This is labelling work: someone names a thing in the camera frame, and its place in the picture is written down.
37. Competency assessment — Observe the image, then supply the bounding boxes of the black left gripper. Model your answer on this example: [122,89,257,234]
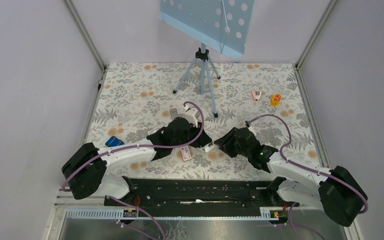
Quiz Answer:
[172,119,212,149]

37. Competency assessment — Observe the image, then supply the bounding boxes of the pink mini stapler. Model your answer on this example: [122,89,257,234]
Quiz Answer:
[251,90,262,102]

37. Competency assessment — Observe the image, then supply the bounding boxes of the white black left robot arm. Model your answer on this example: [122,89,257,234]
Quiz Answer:
[61,117,213,206]

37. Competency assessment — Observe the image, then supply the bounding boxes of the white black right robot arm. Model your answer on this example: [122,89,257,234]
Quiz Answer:
[214,127,368,227]

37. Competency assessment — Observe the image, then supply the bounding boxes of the grey red small box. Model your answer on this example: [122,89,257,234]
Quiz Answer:
[169,108,179,120]

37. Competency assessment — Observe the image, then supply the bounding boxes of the red white staple box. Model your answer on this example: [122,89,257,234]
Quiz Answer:
[180,146,192,161]

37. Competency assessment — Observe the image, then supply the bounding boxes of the floral patterned table mat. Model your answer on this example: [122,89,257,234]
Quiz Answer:
[79,62,329,182]

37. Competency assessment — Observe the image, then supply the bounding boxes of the yellow red small toy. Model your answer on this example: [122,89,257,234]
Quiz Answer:
[270,93,282,107]

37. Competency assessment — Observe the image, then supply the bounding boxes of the blue small box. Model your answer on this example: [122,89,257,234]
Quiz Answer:
[105,136,125,148]

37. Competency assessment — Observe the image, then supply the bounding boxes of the blue music stand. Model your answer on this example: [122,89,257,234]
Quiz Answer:
[158,0,256,118]

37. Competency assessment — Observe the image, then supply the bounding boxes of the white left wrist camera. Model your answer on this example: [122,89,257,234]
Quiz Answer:
[183,105,201,128]

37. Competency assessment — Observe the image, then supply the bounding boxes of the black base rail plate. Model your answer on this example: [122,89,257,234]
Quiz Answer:
[104,178,293,218]

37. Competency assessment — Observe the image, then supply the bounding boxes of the grey cable duct strip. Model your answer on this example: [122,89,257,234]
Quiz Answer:
[66,207,289,221]

